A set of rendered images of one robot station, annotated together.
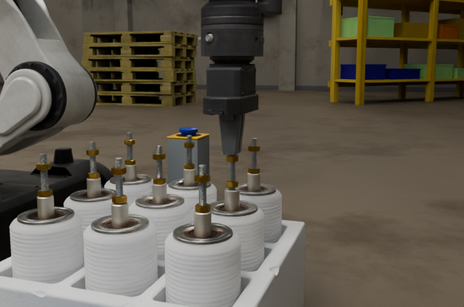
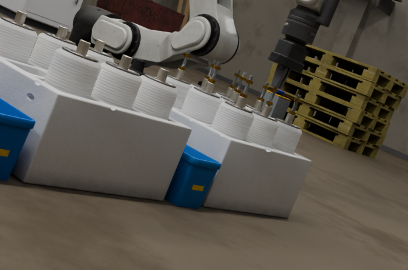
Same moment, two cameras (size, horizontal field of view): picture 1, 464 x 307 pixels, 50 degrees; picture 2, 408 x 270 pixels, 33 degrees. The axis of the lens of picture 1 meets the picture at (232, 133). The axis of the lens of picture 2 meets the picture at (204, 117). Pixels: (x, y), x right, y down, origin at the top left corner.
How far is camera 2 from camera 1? 120 cm
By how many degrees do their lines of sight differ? 22
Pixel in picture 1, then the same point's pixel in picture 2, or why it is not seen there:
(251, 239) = (263, 131)
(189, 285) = (220, 121)
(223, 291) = (233, 131)
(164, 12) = (396, 53)
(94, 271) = (186, 105)
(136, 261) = (205, 108)
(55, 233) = (178, 85)
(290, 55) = not seen: outside the picture
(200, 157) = (277, 109)
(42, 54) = (215, 13)
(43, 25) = not seen: outside the picture
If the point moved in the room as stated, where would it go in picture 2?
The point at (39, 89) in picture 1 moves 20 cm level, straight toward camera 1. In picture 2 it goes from (205, 30) to (201, 27)
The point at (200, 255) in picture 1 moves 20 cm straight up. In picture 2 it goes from (231, 110) to (261, 34)
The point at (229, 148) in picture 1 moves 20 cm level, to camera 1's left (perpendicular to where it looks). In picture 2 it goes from (274, 83) to (210, 57)
